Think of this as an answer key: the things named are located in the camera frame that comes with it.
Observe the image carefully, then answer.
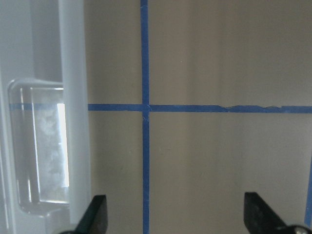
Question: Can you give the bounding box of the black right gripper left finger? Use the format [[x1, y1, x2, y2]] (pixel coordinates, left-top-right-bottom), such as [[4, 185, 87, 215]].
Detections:
[[63, 195, 108, 234]]

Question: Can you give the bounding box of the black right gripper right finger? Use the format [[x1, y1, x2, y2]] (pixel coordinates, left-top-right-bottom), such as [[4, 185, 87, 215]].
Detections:
[[244, 192, 312, 234]]

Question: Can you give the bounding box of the clear plastic box lid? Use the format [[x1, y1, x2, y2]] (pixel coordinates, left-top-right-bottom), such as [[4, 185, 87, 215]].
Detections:
[[0, 0, 91, 234]]

